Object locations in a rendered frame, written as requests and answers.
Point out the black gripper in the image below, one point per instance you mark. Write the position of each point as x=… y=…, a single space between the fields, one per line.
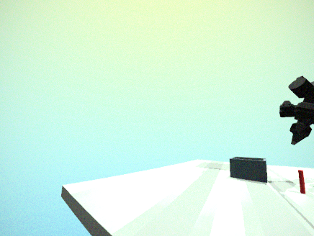
x=305 y=118

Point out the dark red peg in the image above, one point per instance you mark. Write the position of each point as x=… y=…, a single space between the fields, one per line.
x=302 y=183

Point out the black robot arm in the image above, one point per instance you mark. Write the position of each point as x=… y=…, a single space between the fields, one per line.
x=303 y=89

